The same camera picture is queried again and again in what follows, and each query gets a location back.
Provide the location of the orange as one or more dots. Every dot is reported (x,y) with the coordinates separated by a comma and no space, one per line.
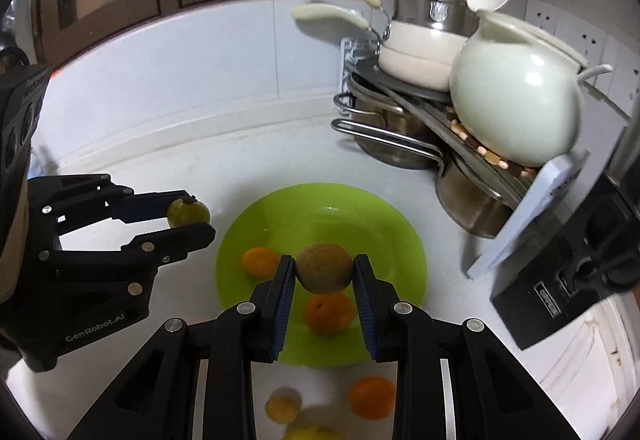
(372,397)
(327,315)
(259,262)

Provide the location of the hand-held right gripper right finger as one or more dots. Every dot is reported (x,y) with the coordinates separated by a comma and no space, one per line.
(366,310)

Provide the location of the small green fruit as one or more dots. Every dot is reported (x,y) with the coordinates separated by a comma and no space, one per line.
(189,214)

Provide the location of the corner dish rack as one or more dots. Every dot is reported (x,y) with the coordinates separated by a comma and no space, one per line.
(530,220)

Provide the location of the white wall outlet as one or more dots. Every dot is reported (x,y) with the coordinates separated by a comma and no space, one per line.
(582,37)
(544,15)
(622,70)

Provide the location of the beaded trivet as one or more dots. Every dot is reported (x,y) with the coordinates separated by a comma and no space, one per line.
(492,157)

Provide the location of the yellow-green fruit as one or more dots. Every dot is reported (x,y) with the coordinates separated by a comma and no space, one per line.
(310,434)

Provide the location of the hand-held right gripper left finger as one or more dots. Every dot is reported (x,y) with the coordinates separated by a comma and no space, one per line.
(282,310)

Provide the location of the brown kiwi fruit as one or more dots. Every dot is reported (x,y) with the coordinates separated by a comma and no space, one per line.
(325,267)

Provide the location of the steel pot with glass lid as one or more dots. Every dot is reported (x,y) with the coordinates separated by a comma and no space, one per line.
(425,7)

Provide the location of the white ceramic pot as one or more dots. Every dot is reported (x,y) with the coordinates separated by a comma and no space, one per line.
(515,95)

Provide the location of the small tan fruit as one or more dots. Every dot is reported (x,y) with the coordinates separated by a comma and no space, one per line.
(283,405)

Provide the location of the white saucepan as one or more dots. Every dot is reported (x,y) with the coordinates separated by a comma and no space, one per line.
(430,36)
(415,67)

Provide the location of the green plastic plate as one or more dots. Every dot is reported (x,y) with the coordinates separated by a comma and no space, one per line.
(325,220)

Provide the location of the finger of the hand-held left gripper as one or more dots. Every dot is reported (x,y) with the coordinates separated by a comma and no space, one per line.
(175,242)
(145,207)

